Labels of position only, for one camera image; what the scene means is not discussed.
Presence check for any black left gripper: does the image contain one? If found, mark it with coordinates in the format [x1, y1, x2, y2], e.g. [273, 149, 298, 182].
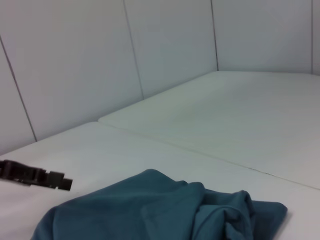
[0, 159, 74, 193]

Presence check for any teal T-shirt with FREE print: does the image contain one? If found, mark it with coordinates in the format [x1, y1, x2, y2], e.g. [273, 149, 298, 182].
[30, 168, 289, 240]

